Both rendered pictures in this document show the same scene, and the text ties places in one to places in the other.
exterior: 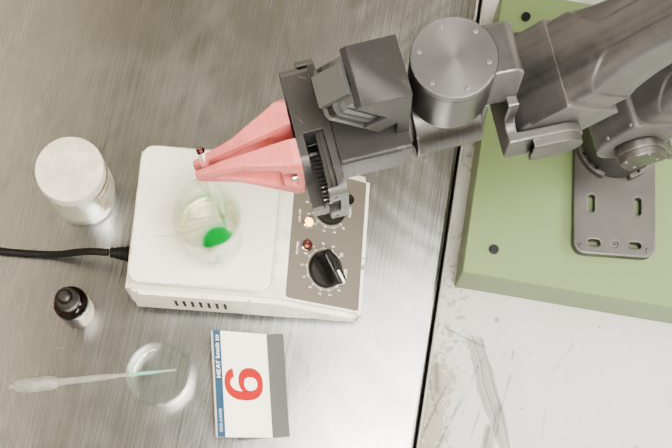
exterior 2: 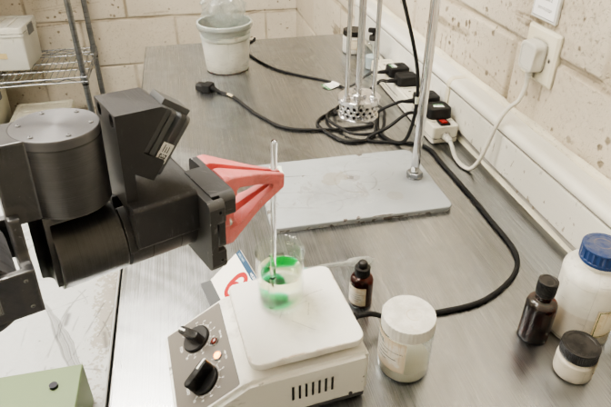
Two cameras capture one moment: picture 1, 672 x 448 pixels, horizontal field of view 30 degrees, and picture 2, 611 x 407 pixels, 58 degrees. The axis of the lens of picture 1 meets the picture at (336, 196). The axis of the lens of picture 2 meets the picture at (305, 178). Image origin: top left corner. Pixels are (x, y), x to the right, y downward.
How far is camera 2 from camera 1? 0.90 m
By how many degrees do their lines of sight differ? 75
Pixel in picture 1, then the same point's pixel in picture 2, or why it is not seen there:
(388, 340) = (144, 349)
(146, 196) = (342, 308)
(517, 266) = (32, 382)
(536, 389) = (26, 354)
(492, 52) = (13, 131)
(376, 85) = (127, 94)
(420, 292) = (122, 385)
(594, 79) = not seen: outside the picture
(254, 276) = (242, 289)
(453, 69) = (55, 119)
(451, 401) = (93, 330)
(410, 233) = not seen: outside the picture
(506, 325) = not seen: hidden behind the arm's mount
